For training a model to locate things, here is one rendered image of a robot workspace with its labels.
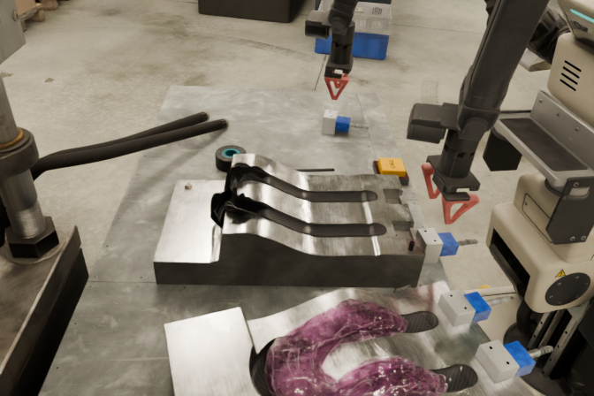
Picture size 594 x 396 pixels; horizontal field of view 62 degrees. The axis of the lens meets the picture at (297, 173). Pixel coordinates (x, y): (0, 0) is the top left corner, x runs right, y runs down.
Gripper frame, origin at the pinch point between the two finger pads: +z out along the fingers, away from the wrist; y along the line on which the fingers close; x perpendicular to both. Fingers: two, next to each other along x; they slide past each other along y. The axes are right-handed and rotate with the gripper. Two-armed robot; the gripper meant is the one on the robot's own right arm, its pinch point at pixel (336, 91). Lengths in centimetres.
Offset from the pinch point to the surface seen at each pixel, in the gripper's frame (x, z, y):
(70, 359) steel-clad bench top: -31, 12, 87
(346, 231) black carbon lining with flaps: 9, 4, 54
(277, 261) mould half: -3, 5, 64
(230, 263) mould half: -11, 6, 65
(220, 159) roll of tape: -24.7, 9.1, 29.1
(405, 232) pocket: 21, 6, 49
